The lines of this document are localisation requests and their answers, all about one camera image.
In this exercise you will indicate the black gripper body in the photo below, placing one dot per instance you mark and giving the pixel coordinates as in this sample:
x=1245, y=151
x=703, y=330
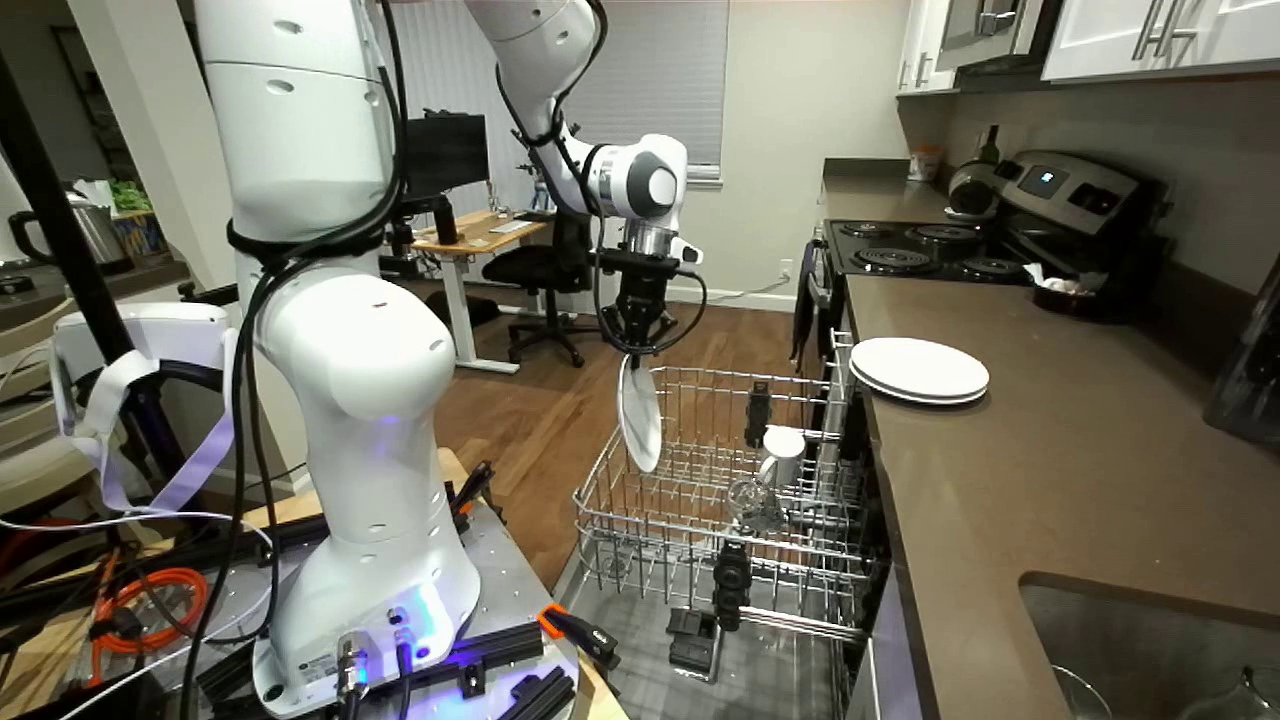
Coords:
x=641, y=285

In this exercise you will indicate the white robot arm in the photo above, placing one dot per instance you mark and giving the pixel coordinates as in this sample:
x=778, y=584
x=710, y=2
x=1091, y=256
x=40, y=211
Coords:
x=360, y=372

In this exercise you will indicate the dishwasher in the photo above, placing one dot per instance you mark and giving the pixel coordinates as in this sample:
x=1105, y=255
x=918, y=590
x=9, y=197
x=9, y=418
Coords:
x=641, y=683

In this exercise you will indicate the black office chair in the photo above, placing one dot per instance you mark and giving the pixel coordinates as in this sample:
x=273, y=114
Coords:
x=546, y=272

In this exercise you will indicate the white ceramic mug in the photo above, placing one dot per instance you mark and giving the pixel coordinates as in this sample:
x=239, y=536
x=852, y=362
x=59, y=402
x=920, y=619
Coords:
x=786, y=450

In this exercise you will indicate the wooden desk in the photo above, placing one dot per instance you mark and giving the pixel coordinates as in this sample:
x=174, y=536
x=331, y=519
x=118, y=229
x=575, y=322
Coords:
x=474, y=239

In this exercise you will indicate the clear drinking glass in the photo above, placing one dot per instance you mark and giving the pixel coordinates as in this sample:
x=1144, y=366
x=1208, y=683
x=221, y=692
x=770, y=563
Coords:
x=758, y=504

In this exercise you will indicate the black computer monitor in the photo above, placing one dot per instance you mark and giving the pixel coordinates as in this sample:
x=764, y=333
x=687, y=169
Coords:
x=445, y=153

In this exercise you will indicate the black cutlery basket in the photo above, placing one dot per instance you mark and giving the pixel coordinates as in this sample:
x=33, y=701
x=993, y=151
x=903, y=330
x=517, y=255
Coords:
x=692, y=642

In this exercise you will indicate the black steel stove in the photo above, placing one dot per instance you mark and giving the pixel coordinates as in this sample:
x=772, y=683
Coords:
x=962, y=246

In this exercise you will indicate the black bar clamp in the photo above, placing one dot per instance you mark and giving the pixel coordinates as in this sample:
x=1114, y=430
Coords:
x=515, y=652

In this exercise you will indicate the black dish with cloth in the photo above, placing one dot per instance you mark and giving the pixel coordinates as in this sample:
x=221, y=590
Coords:
x=1073, y=299

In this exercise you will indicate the black tripod pole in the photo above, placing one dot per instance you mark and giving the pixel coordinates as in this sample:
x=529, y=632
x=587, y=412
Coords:
x=65, y=242

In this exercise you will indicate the steel kitchen sink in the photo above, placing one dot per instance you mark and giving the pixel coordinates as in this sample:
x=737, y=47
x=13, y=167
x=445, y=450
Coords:
x=1144, y=652

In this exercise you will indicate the white wall cabinet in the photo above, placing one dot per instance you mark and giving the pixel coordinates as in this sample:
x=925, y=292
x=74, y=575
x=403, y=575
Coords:
x=1162, y=34
x=925, y=47

